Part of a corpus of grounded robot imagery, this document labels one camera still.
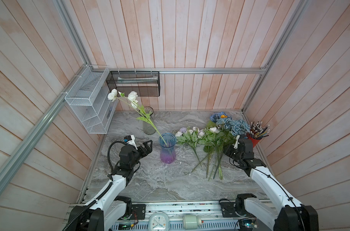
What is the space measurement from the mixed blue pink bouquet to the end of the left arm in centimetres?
37

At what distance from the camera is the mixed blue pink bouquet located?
88 centimetres

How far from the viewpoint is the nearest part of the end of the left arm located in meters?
0.64
